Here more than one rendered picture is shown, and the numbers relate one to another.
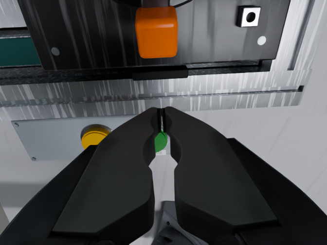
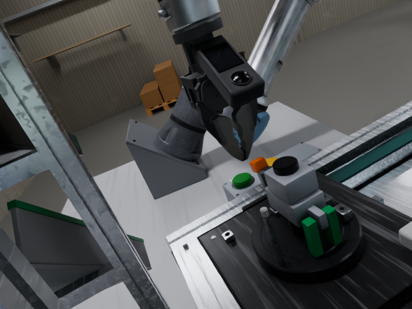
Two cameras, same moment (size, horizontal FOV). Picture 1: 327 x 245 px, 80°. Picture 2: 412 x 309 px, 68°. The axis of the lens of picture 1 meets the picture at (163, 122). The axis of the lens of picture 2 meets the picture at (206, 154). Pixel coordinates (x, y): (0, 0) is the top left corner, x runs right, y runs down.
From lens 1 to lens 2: 0.39 m
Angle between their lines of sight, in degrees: 36
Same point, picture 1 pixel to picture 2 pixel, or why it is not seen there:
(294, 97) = (171, 238)
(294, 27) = (197, 257)
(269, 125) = (157, 256)
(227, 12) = (240, 234)
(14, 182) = (319, 136)
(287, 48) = (194, 249)
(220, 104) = (214, 213)
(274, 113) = (159, 263)
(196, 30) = (251, 221)
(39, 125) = (307, 155)
